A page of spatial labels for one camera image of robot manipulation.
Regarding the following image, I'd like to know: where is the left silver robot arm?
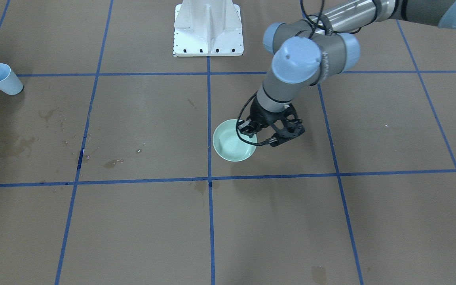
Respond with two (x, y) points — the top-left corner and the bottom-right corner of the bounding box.
(235, 0), (456, 146)

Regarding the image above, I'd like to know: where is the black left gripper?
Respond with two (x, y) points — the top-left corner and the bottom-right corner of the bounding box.
(237, 99), (283, 137)

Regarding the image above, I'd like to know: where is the mint green ceramic bowl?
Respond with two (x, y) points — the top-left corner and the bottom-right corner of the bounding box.
(212, 119), (257, 162)

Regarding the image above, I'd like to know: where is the light blue plastic cup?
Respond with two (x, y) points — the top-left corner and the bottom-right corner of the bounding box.
(0, 63), (24, 95)

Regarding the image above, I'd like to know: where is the white pedestal column base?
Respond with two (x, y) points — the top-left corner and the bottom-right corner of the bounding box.
(173, 0), (244, 57)

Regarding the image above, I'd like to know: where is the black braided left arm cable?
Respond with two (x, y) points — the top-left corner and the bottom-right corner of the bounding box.
(236, 0), (355, 147)

